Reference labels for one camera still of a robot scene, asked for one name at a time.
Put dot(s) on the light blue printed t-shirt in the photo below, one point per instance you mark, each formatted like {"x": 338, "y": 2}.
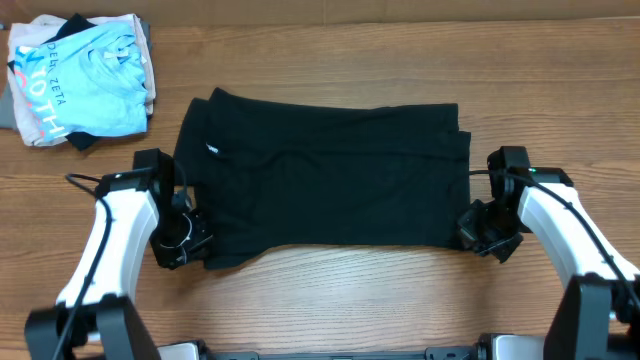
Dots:
{"x": 91, "y": 82}

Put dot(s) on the grey folded garment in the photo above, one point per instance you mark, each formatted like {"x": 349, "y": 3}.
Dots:
{"x": 7, "y": 115}

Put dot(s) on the beige folded garment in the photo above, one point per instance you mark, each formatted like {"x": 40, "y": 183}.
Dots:
{"x": 143, "y": 41}

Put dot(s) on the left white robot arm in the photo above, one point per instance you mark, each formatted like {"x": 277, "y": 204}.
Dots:
{"x": 134, "y": 210}

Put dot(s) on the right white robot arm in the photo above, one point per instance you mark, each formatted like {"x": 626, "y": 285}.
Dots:
{"x": 598, "y": 316}

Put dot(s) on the black polo shirt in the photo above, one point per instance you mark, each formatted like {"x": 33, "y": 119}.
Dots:
{"x": 269, "y": 174}

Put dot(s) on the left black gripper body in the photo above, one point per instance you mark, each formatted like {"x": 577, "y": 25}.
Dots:
{"x": 180, "y": 238}

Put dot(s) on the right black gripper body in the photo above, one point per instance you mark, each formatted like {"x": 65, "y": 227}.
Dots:
{"x": 480, "y": 230}

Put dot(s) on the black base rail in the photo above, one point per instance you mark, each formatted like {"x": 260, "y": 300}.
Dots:
{"x": 431, "y": 353}

